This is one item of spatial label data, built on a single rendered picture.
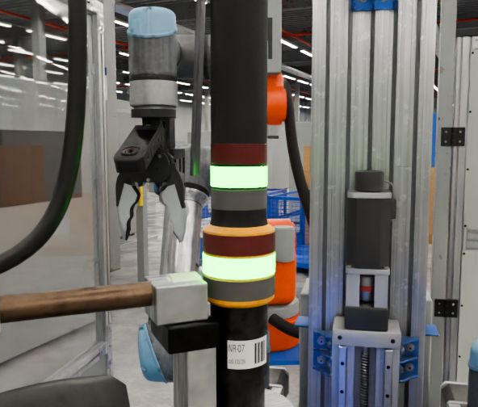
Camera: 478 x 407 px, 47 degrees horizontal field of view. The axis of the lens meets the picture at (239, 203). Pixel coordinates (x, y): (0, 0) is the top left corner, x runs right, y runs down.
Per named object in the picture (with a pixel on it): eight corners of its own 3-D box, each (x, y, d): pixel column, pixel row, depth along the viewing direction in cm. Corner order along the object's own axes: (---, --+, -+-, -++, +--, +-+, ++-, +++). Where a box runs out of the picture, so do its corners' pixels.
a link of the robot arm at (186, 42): (207, 83, 103) (202, 76, 92) (148, 83, 103) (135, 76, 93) (207, 39, 102) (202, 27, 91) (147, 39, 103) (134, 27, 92)
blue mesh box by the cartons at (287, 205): (263, 271, 711) (264, 194, 700) (299, 253, 822) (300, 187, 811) (329, 279, 671) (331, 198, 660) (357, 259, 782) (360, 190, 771)
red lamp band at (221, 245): (217, 259, 31) (217, 237, 30) (192, 246, 35) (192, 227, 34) (288, 253, 32) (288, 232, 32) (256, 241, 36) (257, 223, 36)
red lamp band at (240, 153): (222, 165, 31) (222, 143, 31) (203, 163, 34) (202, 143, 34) (277, 164, 32) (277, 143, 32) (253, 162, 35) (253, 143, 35)
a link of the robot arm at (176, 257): (207, 379, 106) (217, 135, 129) (130, 378, 106) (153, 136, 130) (212, 388, 117) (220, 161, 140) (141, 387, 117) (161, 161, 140)
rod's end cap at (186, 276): (171, 279, 31) (205, 274, 32) (161, 270, 33) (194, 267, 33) (171, 313, 31) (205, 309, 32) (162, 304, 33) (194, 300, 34)
